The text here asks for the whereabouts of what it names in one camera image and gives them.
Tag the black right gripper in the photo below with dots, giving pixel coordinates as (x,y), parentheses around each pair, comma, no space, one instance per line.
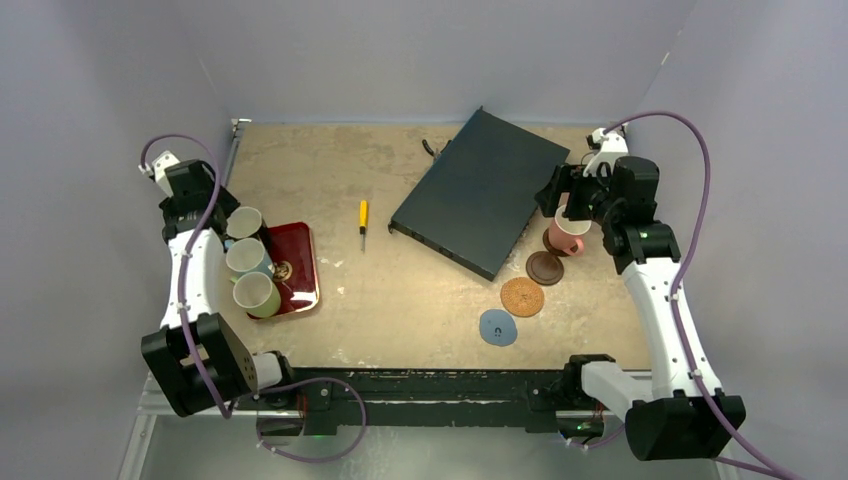
(565,187)

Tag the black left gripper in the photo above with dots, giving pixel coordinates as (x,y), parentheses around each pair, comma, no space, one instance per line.
(227,204)

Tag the white cup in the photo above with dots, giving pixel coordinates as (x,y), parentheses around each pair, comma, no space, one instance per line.
(246,222)

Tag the woven cork coaster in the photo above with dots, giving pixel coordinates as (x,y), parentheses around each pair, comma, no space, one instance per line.
(522,297)

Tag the blue grey smiley coaster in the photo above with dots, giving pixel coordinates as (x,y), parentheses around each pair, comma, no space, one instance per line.
(497,327)

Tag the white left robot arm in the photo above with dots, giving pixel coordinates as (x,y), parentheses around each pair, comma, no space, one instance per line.
(195,356)

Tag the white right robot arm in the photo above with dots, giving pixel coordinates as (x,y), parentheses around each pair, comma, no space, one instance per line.
(683,413)

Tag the green cup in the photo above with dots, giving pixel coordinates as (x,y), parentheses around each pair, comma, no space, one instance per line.
(257,294)

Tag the dark flat metal box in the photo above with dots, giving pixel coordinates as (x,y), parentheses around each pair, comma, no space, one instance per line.
(475,200)

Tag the light blue mug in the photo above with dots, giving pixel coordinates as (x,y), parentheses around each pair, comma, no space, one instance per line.
(249,255)

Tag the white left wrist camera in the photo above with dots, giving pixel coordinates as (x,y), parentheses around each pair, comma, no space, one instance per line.
(155,170)

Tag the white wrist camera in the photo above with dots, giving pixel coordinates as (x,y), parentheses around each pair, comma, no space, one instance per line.
(608,145)
(155,170)

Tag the aluminium table rail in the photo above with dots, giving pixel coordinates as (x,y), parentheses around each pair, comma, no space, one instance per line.
(228,152)

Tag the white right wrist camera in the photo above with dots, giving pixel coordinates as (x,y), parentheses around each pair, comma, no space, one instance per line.
(608,145)

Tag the black handled pliers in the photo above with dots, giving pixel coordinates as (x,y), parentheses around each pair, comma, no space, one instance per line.
(434,152)

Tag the yellow handled screwdriver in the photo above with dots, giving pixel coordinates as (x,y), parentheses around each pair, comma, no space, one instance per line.
(363,223)

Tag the black front base frame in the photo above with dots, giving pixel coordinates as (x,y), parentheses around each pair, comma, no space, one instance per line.
(536,401)

